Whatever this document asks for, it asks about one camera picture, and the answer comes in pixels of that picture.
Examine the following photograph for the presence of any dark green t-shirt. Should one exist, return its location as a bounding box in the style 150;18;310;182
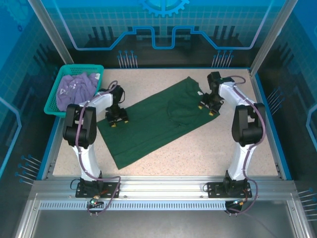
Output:
96;76;221;171

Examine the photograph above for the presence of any purple t-shirt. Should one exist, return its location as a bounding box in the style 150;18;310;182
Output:
56;71;100;112

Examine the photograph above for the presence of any teal plastic basket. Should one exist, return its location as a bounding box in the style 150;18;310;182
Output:
43;64;105;117

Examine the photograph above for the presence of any small connector with green light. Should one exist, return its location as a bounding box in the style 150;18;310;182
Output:
88;195;104;209
231;198;248;208

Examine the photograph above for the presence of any aluminium table side rail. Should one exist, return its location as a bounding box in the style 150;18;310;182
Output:
248;68;284;179

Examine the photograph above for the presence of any aluminium mounting rail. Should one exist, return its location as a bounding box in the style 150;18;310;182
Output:
28;176;298;199

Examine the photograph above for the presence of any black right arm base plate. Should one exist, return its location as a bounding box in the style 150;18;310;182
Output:
207;182;253;199

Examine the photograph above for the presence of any aluminium frame post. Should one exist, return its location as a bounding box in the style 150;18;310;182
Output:
27;0;75;65
249;0;299;75

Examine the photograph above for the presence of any slotted grey cable duct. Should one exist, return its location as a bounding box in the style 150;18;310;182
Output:
39;201;228;212

